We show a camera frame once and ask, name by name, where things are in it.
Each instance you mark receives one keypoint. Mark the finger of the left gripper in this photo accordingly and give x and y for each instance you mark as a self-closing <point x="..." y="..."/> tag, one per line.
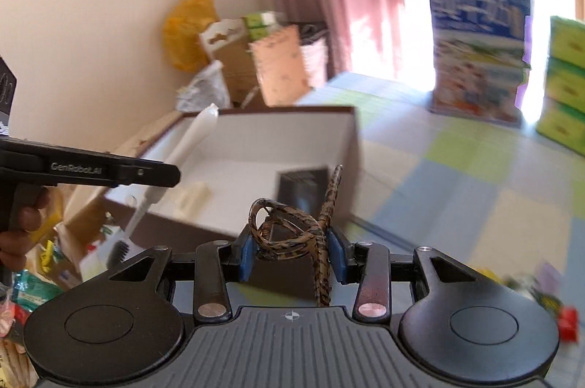
<point x="127" y="171"/>

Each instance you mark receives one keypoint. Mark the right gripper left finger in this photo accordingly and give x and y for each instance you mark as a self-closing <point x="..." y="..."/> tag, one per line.
<point x="144" y="284"/>

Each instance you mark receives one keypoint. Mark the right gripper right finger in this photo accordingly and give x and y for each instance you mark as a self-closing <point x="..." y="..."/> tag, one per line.
<point x="375" y="269"/>

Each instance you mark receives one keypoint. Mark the white feather hair clip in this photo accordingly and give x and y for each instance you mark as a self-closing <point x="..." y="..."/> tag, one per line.
<point x="201" y="128"/>

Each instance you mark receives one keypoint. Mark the leopard print hair clip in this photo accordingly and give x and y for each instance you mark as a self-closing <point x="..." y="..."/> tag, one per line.
<point x="283" y="232"/>

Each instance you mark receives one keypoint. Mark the yellow snack packet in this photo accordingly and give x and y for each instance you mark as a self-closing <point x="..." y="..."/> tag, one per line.
<point x="543" y="287"/>

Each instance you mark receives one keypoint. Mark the person hand on handle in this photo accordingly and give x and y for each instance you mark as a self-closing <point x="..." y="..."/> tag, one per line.
<point x="16" y="243"/>

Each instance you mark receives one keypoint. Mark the cream claw hair clip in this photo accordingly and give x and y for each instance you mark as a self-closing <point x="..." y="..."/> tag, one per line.
<point x="192" y="198"/>

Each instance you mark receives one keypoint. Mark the black shaver box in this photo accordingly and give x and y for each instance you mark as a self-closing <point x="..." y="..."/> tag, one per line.
<point x="303" y="189"/>

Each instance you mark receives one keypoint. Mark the brown white storage box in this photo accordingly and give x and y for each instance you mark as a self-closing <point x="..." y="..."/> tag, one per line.
<point x="241" y="162"/>

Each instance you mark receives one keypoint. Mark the clear printed plastic bag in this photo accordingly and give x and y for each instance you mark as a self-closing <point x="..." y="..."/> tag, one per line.
<point x="206" y="88"/>

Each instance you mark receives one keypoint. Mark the checked pastel tablecloth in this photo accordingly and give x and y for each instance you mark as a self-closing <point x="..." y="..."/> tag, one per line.
<point x="499" y="199"/>

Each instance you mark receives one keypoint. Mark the brown cardboard box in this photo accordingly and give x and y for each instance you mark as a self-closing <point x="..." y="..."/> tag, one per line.
<point x="267" y="73"/>

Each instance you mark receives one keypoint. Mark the yellow plastic bag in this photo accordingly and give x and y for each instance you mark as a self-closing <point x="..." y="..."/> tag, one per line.
<point x="181" y="34"/>

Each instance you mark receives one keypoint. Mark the red small packet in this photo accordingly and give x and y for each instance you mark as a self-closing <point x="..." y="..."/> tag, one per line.
<point x="568" y="324"/>

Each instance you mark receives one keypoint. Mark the green tissue pack stack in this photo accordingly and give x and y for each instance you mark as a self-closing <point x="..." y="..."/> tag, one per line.
<point x="562" y="117"/>

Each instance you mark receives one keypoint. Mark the blue milk carton box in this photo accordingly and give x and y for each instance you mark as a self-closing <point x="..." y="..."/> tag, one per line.
<point x="479" y="58"/>

